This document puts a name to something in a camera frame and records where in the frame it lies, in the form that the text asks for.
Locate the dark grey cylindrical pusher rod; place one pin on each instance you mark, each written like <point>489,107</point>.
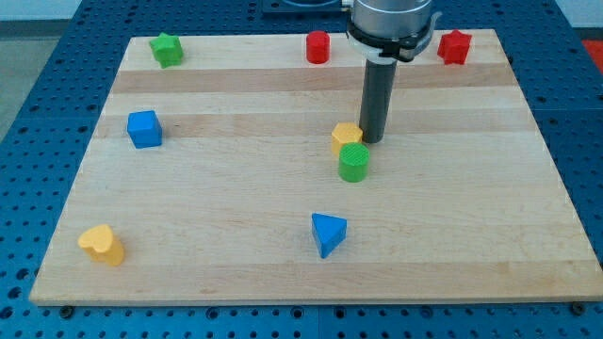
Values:
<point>377,90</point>

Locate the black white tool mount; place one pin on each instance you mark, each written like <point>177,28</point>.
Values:
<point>385,51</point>

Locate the red star block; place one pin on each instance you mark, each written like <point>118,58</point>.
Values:
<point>454,47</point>

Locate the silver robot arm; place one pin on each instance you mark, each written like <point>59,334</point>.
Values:
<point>385,33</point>

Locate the green star block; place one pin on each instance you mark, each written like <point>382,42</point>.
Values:
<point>167,50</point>

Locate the yellow hexagon block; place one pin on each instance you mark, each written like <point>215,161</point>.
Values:
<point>344,133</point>

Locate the red cylinder block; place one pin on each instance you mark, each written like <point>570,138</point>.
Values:
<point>318,47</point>

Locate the green cylinder block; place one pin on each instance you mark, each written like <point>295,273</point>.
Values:
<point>353,162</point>

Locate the blue triangle block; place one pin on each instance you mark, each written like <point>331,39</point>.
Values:
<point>329,232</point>

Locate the light wooden board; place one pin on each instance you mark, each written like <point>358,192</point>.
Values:
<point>462,202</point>

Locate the blue cube block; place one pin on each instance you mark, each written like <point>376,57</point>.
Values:
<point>144,129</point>

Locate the yellow heart block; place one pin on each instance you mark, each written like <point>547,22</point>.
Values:
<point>102,245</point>

